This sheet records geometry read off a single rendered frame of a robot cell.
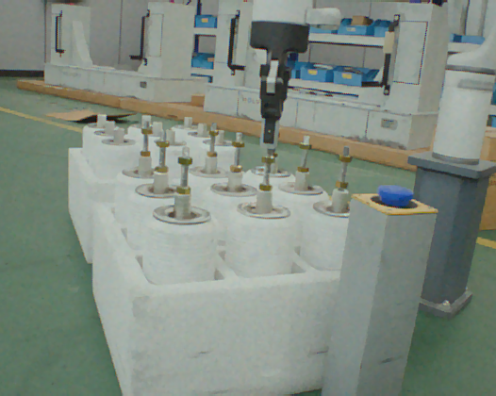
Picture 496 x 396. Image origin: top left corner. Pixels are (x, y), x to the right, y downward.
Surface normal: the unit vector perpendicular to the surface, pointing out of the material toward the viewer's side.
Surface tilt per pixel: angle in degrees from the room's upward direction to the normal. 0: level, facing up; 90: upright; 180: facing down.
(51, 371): 0
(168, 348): 90
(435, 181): 90
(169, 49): 90
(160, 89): 90
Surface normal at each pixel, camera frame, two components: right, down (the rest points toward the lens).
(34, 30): 0.75, 0.24
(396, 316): 0.38, 0.28
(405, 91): -0.66, 0.15
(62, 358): 0.09, -0.96
